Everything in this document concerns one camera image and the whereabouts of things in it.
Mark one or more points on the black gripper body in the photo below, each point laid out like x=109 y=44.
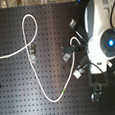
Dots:
x=79 y=48

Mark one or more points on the black sensor block bottom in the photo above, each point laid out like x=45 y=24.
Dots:
x=97 y=93

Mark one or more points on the metal cable clip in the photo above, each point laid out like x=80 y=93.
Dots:
x=32 y=50

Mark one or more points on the white connector lower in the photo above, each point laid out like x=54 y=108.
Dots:
x=78 y=73

